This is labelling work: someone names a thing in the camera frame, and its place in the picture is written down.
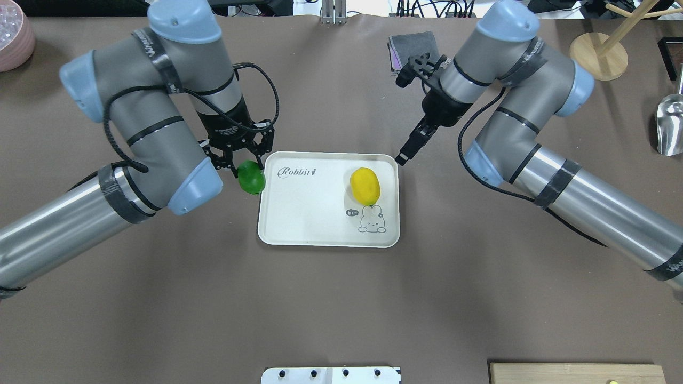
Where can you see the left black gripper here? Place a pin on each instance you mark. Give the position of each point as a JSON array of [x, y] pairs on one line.
[[228, 128]]

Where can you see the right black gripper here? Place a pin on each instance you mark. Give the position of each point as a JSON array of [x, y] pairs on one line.
[[441, 108]]

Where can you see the green lime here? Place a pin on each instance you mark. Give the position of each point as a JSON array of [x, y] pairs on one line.
[[251, 177]]

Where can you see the yellow lemon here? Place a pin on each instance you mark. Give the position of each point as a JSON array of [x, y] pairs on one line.
[[365, 186]]

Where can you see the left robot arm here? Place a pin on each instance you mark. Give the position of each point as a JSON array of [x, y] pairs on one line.
[[169, 101]]

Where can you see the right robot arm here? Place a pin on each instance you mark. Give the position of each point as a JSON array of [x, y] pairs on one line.
[[538, 83]]

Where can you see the white rabbit tray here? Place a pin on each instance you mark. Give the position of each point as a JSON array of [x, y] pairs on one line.
[[308, 201]]

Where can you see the purple cloth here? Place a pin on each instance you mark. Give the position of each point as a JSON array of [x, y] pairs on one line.
[[394, 59]]

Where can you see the grey folded cloth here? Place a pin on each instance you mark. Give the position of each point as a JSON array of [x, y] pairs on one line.
[[407, 45]]

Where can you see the wooden banana stand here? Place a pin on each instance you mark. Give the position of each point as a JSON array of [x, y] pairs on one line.
[[603, 56]]

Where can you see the silver scoop far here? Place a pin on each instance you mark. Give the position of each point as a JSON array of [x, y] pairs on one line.
[[669, 122]]

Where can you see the pink bowl of ice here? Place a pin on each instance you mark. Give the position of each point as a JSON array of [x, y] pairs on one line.
[[18, 40]]

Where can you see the wooden cutting board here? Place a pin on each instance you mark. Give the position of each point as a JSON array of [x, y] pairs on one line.
[[575, 373]]

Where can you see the aluminium frame post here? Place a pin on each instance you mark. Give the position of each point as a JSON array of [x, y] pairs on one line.
[[333, 12]]

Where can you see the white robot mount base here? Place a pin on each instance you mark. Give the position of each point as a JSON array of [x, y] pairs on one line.
[[333, 374]]

